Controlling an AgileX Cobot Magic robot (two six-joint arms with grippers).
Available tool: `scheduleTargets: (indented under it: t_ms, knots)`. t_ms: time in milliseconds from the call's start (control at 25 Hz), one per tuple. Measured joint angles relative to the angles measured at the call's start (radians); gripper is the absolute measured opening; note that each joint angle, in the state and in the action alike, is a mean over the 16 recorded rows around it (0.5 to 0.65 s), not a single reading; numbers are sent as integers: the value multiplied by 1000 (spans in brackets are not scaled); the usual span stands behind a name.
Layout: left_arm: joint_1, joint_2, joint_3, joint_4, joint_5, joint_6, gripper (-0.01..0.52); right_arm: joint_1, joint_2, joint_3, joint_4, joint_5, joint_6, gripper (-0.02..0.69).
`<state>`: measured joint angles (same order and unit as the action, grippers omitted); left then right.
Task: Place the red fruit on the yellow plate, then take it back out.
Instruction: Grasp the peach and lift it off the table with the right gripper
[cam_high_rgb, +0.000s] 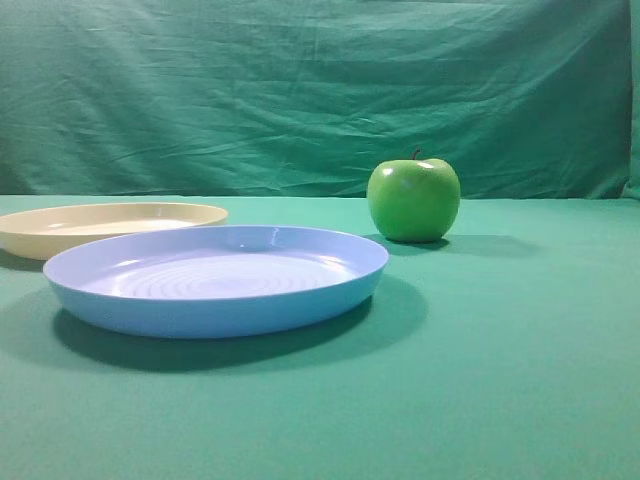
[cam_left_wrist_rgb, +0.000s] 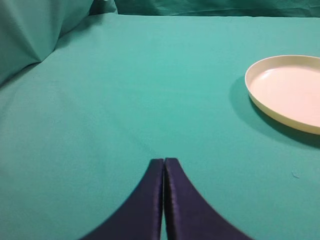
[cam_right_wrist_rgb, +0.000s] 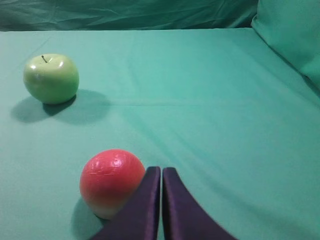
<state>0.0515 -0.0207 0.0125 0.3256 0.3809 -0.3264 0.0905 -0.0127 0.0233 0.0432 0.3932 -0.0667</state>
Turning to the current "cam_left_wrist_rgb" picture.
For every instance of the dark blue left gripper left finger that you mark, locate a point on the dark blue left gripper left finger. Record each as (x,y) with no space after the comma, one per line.
(140,216)

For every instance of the green table cloth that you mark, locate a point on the green table cloth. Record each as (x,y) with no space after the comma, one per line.
(78,130)

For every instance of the pale yellow plastic plate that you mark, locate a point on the pale yellow plastic plate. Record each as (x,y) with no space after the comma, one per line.
(287,89)

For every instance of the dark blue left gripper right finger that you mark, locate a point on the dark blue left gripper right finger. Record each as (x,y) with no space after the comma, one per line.
(188,216)

